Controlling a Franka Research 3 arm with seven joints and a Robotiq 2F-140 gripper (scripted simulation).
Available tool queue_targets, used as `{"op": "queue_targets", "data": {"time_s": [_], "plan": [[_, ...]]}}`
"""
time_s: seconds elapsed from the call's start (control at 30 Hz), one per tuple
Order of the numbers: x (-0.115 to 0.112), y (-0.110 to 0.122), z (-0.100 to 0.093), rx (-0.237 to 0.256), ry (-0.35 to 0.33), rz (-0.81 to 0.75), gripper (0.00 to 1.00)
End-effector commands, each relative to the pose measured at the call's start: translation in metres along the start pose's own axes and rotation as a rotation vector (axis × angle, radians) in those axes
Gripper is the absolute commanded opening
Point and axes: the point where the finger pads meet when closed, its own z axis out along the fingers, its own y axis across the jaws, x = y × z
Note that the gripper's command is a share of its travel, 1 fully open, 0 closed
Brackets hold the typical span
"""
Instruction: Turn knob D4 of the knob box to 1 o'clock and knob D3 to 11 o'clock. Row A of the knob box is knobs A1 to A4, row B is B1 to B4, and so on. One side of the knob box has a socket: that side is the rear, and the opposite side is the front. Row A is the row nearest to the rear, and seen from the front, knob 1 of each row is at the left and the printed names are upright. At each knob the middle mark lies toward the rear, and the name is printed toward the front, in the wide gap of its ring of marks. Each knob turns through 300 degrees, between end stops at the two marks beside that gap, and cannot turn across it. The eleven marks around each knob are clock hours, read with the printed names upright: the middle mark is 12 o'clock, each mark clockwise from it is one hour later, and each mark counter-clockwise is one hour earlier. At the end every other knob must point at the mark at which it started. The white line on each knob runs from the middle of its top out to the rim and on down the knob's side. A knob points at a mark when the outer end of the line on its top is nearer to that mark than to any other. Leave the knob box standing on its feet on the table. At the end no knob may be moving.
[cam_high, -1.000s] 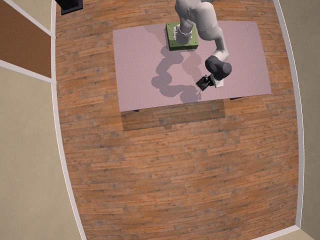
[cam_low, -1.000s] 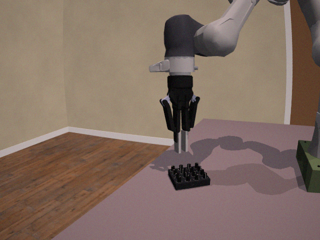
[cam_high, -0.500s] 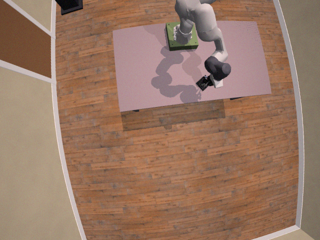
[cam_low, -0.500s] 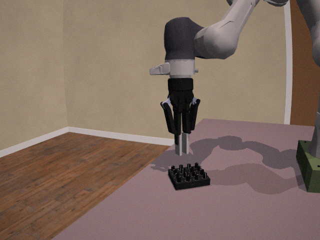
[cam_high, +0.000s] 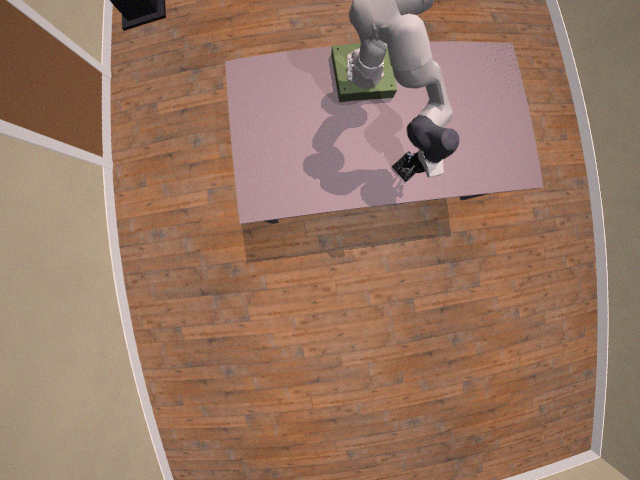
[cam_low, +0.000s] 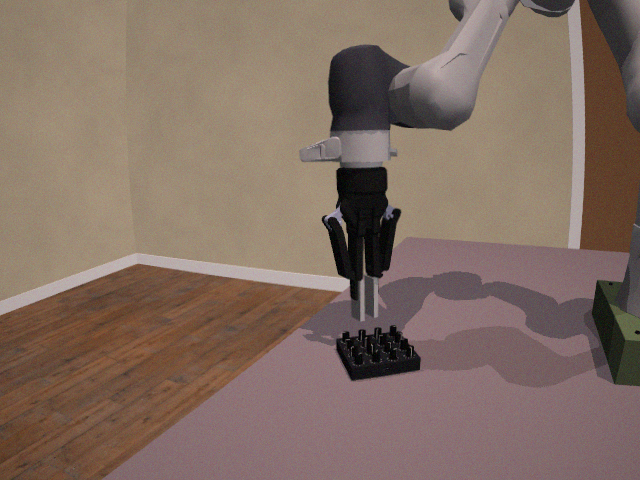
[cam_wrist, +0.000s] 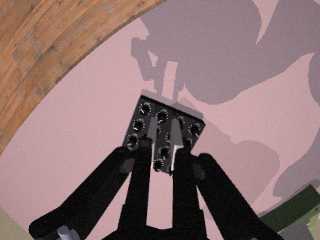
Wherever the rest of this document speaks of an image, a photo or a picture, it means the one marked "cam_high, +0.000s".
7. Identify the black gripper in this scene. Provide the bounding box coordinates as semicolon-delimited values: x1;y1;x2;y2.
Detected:
402;151;425;174

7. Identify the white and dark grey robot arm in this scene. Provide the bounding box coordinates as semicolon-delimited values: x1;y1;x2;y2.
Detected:
347;0;459;177

